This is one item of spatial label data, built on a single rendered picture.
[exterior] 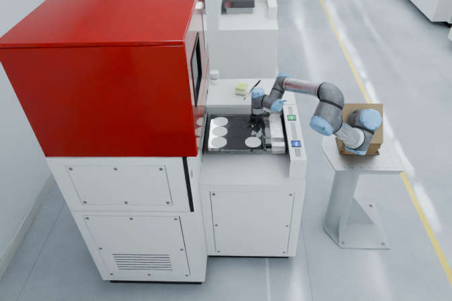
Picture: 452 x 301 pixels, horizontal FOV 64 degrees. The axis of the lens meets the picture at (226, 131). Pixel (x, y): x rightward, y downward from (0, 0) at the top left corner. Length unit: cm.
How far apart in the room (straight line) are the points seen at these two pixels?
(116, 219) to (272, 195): 91
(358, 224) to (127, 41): 229
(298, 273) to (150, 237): 110
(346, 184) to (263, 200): 65
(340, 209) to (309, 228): 34
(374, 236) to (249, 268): 99
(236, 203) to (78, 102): 112
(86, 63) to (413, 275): 248
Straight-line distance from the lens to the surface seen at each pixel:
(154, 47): 144
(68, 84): 164
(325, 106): 179
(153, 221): 215
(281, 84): 207
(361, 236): 305
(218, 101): 256
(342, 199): 274
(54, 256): 316
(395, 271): 297
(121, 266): 263
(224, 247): 266
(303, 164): 214
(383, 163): 243
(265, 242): 261
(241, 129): 241
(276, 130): 243
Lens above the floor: 240
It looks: 39 degrees down
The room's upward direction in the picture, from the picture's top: 3 degrees counter-clockwise
